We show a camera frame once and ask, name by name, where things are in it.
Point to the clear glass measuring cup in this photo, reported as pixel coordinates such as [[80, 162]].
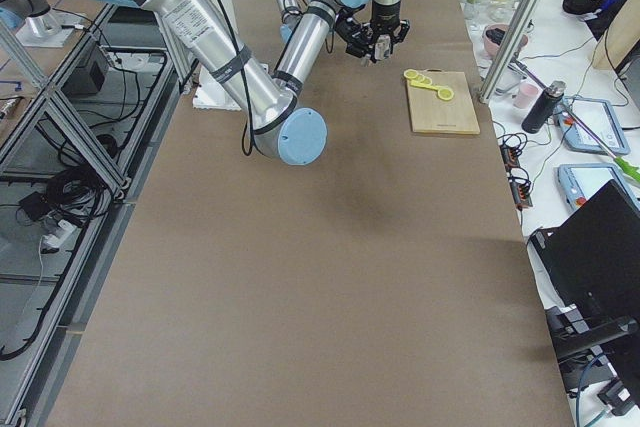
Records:
[[382, 48]]

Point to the steel double jigger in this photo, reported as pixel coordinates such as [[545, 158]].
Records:
[[365, 61]]

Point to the pink cup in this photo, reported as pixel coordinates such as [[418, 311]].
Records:
[[526, 95]]

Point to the outer lemon slice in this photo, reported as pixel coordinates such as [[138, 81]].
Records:
[[411, 74]]

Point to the yellow plastic knife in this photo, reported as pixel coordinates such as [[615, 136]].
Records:
[[419, 85]]

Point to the lemon slice on knife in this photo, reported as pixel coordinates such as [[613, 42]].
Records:
[[445, 93]]

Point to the pink bowl with cloth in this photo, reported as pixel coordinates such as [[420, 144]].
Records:
[[492, 37]]

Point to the bamboo cutting board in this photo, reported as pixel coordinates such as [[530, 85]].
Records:
[[431, 115]]

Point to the black water bottle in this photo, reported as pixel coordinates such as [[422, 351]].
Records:
[[543, 107]]

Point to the blue teach pendant far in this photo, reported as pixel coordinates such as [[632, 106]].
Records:
[[599, 117]]

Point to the blue teach pendant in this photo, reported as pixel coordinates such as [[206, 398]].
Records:
[[580, 182], [599, 117]]

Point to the blue teach pendant near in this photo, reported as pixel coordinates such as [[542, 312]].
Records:
[[580, 182]]

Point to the black laptop monitor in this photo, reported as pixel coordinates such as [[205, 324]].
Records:
[[592, 260]]

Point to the aluminium frame post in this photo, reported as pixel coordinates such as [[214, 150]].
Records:
[[508, 48]]

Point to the white camera pillar base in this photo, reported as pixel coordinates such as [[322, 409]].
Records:
[[210, 94]]

